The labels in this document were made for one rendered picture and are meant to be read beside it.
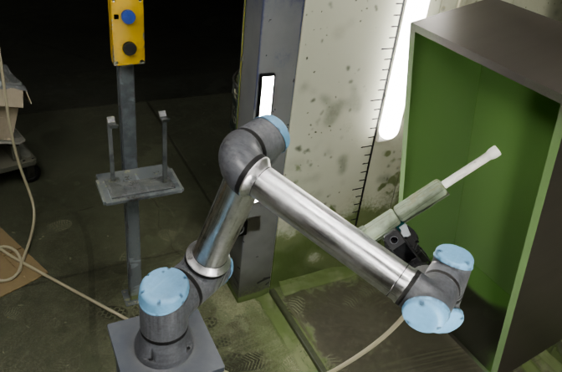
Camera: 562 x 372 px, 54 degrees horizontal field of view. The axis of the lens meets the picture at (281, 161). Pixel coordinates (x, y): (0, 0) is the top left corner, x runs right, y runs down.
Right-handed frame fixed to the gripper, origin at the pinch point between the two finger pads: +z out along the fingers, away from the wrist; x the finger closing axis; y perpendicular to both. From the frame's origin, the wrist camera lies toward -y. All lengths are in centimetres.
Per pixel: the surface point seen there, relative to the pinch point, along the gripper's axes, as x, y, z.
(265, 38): -2, -40, 84
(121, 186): -85, -33, 74
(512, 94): 56, 19, 42
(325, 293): -65, 91, 86
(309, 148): -20, 17, 93
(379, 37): 35, -2, 101
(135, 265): -122, 9, 91
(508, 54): 54, -16, 12
